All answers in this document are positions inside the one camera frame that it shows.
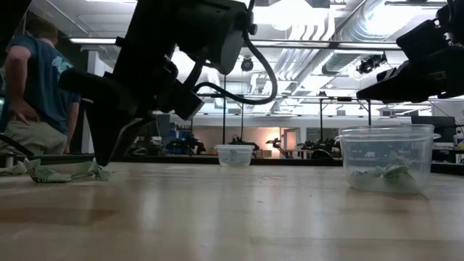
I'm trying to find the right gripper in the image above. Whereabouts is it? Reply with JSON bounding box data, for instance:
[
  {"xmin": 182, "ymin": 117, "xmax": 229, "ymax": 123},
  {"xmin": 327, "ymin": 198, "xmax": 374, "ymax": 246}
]
[{"xmin": 356, "ymin": 46, "xmax": 464, "ymax": 104}]

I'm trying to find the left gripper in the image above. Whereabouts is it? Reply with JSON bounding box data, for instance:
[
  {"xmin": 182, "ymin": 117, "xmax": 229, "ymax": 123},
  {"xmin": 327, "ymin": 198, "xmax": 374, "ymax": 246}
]
[{"xmin": 57, "ymin": 0, "xmax": 204, "ymax": 167}]

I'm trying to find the dark computer monitor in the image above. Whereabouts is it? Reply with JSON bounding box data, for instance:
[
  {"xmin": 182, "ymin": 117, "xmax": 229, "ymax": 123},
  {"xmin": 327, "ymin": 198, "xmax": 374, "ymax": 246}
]
[
  {"xmin": 155, "ymin": 114, "xmax": 172, "ymax": 138},
  {"xmin": 410, "ymin": 115, "xmax": 457, "ymax": 144}
]

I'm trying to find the large clear plastic bin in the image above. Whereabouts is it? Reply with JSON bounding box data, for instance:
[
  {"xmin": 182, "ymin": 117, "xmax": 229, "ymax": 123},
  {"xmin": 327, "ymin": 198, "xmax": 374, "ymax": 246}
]
[{"xmin": 333, "ymin": 123, "xmax": 442, "ymax": 194}]

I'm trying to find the overhead light bar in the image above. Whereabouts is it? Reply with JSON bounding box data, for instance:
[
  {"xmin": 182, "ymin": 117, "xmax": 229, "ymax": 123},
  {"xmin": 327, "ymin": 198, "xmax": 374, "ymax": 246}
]
[{"xmin": 67, "ymin": 37, "xmax": 400, "ymax": 51}]

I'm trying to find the person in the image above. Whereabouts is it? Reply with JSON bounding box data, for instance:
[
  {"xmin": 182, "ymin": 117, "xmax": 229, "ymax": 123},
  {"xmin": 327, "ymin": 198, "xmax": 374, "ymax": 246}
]
[{"xmin": 0, "ymin": 17, "xmax": 82, "ymax": 157}]

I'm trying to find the black vertical pole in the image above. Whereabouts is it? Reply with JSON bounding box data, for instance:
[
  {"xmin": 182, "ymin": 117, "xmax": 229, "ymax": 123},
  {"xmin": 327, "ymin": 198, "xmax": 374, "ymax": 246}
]
[{"xmin": 222, "ymin": 74, "xmax": 228, "ymax": 146}]

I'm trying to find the small clear plastic bin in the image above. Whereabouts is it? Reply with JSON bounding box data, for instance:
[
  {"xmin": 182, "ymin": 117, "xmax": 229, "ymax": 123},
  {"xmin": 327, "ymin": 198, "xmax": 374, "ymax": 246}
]
[{"xmin": 214, "ymin": 144, "xmax": 255, "ymax": 169}]

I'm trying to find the black overhead mounted camera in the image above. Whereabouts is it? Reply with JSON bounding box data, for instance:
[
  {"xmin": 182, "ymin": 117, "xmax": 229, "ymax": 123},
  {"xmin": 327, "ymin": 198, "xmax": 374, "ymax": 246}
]
[{"xmin": 356, "ymin": 52, "xmax": 388, "ymax": 75}]

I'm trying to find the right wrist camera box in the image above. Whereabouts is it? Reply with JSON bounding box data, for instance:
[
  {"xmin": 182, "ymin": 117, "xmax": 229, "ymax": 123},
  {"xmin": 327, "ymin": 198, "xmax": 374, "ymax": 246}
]
[{"xmin": 397, "ymin": 18, "xmax": 447, "ymax": 63}]

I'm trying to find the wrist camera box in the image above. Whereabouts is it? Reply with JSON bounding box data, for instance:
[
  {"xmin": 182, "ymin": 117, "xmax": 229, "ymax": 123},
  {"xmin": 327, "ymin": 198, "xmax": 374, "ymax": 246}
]
[
  {"xmin": 397, "ymin": 18, "xmax": 447, "ymax": 63},
  {"xmin": 176, "ymin": 0, "xmax": 252, "ymax": 76}
]

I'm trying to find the silver ceiling duct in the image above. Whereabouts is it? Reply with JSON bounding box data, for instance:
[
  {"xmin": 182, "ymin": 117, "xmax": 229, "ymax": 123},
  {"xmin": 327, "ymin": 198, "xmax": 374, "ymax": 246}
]
[{"xmin": 320, "ymin": 0, "xmax": 405, "ymax": 76}]

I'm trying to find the distant frame light bar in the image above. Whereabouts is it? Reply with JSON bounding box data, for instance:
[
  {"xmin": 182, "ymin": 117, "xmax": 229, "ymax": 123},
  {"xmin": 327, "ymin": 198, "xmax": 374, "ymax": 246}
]
[{"xmin": 197, "ymin": 91, "xmax": 464, "ymax": 104}]

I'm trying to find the black table edge rail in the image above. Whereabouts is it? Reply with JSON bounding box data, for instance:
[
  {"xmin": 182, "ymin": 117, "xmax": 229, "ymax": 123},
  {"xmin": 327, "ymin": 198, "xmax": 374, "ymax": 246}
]
[{"xmin": 27, "ymin": 153, "xmax": 344, "ymax": 167}]

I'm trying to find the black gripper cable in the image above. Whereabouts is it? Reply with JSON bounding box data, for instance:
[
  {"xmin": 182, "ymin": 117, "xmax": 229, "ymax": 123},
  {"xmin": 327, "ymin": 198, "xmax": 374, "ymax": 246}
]
[{"xmin": 191, "ymin": 0, "xmax": 279, "ymax": 107}]

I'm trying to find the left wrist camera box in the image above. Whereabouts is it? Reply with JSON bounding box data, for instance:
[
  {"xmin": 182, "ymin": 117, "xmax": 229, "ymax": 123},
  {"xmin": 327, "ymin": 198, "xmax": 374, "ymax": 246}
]
[{"xmin": 176, "ymin": 0, "xmax": 252, "ymax": 76}]

